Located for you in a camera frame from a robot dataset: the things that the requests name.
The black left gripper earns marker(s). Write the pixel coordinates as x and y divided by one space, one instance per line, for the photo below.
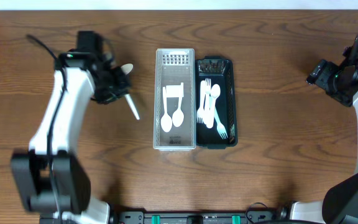
119 82

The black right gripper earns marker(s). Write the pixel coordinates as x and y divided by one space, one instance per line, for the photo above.
321 74

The white plastic spoon top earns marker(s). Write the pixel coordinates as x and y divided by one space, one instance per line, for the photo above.
127 68

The white plastic spoon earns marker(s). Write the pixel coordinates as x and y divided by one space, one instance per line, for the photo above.
178 115
132 106
127 68
166 120

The white wooden fork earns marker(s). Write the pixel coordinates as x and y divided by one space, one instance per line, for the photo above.
206 104
200 111

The white wooden spoon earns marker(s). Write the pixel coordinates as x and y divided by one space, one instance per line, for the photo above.
213 95

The pale mint plastic fork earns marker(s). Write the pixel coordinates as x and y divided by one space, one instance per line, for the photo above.
219 126

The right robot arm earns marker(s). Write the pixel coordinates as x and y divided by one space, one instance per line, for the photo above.
340 204

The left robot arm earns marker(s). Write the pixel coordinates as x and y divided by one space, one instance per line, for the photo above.
49 177

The clear plastic basket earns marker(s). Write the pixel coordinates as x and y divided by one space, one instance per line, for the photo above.
173 67

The dark green plastic basket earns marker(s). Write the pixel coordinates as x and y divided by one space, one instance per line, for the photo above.
220 71

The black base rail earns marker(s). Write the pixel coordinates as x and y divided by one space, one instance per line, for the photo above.
140 217

